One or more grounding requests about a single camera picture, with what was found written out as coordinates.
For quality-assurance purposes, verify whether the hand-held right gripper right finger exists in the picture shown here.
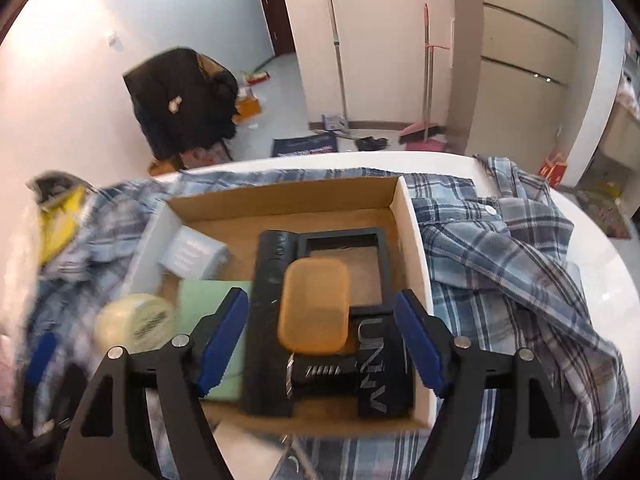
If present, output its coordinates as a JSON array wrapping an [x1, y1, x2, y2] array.
[[394, 289, 583, 480]]

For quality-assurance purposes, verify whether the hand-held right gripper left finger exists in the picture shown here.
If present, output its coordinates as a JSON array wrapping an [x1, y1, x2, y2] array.
[[56, 287, 250, 480]]

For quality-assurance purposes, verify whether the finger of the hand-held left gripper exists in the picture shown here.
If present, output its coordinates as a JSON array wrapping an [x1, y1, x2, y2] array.
[[20, 330, 91, 441]]

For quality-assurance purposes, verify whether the black UNV device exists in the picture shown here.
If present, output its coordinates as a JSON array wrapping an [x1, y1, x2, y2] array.
[[350, 305, 416, 418]]

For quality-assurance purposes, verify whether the pale green packet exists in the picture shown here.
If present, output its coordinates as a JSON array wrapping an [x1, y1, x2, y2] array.
[[177, 279, 256, 403]]

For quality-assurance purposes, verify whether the black remote control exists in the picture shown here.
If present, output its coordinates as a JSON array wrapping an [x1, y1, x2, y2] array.
[[244, 230, 301, 417]]

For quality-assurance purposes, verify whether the black rectangular frame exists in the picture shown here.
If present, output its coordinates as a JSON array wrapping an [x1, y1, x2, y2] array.
[[298, 228, 393, 311]]

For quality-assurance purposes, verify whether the cream tape roll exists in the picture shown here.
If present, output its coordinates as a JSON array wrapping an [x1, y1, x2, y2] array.
[[95, 294, 178, 356]]

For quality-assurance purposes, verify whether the grey small packet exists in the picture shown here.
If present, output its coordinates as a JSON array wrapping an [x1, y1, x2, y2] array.
[[157, 225, 231, 281]]

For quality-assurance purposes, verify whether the orange plastic soap box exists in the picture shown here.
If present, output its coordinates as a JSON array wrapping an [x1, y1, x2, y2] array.
[[276, 257, 351, 355]]

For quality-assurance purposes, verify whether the black clip with metal spring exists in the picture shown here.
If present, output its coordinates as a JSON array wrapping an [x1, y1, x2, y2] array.
[[285, 352, 358, 401]]

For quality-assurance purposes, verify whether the cardboard box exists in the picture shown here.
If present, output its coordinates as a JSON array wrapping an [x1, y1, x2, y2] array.
[[120, 175, 436, 433]]

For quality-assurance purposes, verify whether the light blue plaid shirt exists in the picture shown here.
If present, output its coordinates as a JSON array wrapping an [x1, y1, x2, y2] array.
[[405, 155, 633, 480]]

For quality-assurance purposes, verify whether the yellow box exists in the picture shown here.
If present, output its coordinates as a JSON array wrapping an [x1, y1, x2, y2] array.
[[37, 185, 93, 266]]

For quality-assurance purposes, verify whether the dark blue plaid cloth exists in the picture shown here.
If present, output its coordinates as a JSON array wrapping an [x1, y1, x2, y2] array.
[[20, 165, 436, 480]]

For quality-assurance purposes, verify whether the grey pouch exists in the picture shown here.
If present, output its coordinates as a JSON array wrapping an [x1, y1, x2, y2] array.
[[27, 170, 96, 201]]

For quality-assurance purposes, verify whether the pink dustpan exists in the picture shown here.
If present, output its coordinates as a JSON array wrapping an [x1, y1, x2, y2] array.
[[405, 42, 451, 154]]

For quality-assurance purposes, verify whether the blue doormat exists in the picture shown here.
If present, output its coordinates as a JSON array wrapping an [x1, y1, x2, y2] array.
[[271, 132, 339, 158]]

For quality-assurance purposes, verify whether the red carton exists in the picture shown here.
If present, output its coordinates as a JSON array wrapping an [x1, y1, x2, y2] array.
[[539, 152, 569, 188]]

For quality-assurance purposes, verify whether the orange floor box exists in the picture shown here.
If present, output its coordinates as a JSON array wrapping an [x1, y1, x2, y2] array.
[[235, 95, 263, 121]]

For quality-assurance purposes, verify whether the chair with black jacket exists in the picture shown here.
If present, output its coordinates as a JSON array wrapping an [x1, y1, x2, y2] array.
[[122, 46, 240, 161]]

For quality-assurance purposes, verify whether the tan bag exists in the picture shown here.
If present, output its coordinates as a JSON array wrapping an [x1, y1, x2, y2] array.
[[196, 52, 226, 78]]

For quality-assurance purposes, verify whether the pink broom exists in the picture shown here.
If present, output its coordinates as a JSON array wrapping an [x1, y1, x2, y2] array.
[[399, 4, 446, 143]]

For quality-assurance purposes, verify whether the beige sink cabinet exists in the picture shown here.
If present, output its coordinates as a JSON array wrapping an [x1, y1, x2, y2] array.
[[597, 105, 640, 171]]

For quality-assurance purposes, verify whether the beige refrigerator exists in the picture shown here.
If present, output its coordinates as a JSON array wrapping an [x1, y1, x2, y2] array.
[[452, 0, 608, 156]]

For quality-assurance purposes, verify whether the plastic bag on counter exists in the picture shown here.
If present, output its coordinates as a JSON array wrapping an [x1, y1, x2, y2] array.
[[617, 35, 640, 111]]

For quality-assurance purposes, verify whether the dark wooden door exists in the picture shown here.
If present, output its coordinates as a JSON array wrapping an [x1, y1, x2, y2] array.
[[250, 0, 297, 56]]

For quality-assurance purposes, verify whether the green handled mop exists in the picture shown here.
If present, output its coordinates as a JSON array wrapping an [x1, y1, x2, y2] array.
[[307, 0, 366, 141]]

